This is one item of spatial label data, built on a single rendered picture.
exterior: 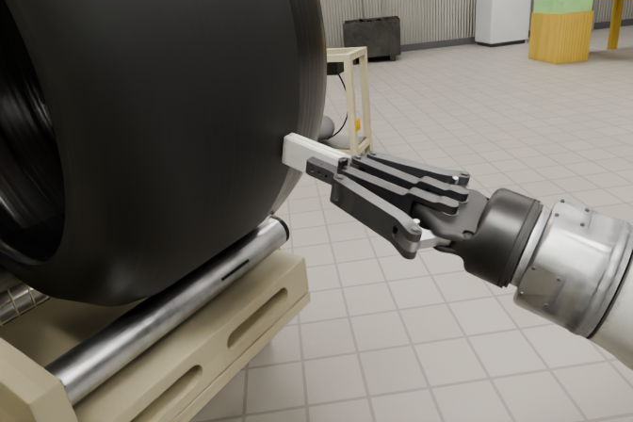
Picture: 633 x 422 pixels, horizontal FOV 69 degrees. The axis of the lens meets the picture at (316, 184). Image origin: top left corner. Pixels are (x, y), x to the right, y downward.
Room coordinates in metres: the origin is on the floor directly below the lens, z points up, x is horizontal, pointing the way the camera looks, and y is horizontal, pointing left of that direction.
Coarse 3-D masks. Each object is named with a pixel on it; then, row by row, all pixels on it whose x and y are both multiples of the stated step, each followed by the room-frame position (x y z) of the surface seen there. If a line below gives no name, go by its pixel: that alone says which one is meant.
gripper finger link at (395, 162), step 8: (368, 152) 0.43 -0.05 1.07; (376, 152) 0.43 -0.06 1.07; (376, 160) 0.42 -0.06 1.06; (384, 160) 0.41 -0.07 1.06; (392, 160) 0.41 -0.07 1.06; (400, 160) 0.41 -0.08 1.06; (408, 160) 0.41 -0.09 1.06; (400, 168) 0.41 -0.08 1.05; (408, 168) 0.40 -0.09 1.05; (416, 168) 0.40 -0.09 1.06; (424, 168) 0.40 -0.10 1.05; (432, 168) 0.40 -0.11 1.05; (440, 168) 0.40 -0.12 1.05; (416, 176) 0.40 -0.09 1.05; (432, 176) 0.40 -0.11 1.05; (440, 176) 0.39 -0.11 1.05; (448, 176) 0.39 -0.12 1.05; (464, 176) 0.39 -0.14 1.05
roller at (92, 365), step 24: (240, 240) 0.54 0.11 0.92; (264, 240) 0.55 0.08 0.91; (216, 264) 0.49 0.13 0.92; (240, 264) 0.51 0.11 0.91; (168, 288) 0.45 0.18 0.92; (192, 288) 0.45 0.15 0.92; (216, 288) 0.47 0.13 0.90; (144, 312) 0.41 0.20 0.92; (168, 312) 0.42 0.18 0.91; (192, 312) 0.44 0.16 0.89; (96, 336) 0.38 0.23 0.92; (120, 336) 0.38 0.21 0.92; (144, 336) 0.39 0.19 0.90; (72, 360) 0.35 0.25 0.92; (96, 360) 0.35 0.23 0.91; (120, 360) 0.37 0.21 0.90; (72, 384) 0.33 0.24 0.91; (96, 384) 0.34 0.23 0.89
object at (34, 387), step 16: (0, 352) 0.33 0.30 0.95; (16, 352) 0.33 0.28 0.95; (0, 368) 0.31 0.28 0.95; (16, 368) 0.31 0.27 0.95; (32, 368) 0.31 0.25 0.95; (0, 384) 0.30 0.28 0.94; (16, 384) 0.29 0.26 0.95; (32, 384) 0.29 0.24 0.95; (48, 384) 0.29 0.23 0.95; (64, 384) 0.31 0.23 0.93; (0, 400) 0.31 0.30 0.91; (16, 400) 0.28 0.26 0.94; (32, 400) 0.28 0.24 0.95; (48, 400) 0.28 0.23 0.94; (64, 400) 0.29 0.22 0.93; (0, 416) 0.33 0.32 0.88; (16, 416) 0.30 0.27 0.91; (32, 416) 0.27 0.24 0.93; (48, 416) 0.28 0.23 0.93; (64, 416) 0.29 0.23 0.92
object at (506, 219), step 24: (432, 192) 0.36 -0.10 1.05; (504, 192) 0.32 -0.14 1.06; (432, 216) 0.33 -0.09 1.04; (456, 216) 0.33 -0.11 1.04; (480, 216) 0.31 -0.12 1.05; (504, 216) 0.30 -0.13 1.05; (528, 216) 0.30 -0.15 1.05; (456, 240) 0.30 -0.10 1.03; (480, 240) 0.30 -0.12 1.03; (504, 240) 0.29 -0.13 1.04; (480, 264) 0.29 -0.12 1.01; (504, 264) 0.28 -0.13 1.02
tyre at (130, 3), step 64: (0, 0) 0.76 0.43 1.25; (64, 0) 0.33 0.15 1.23; (128, 0) 0.33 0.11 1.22; (192, 0) 0.36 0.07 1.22; (256, 0) 0.42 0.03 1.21; (0, 64) 0.74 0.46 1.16; (64, 64) 0.33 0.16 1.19; (128, 64) 0.33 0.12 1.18; (192, 64) 0.35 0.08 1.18; (256, 64) 0.40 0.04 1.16; (320, 64) 0.48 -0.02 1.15; (0, 128) 0.70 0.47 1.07; (64, 128) 0.34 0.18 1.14; (128, 128) 0.33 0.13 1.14; (192, 128) 0.34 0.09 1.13; (256, 128) 0.40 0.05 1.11; (0, 192) 0.63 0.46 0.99; (64, 192) 0.68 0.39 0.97; (128, 192) 0.33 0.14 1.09; (192, 192) 0.35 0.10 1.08; (256, 192) 0.43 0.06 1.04; (0, 256) 0.49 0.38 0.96; (64, 256) 0.39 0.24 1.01; (128, 256) 0.35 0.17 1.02; (192, 256) 0.39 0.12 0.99
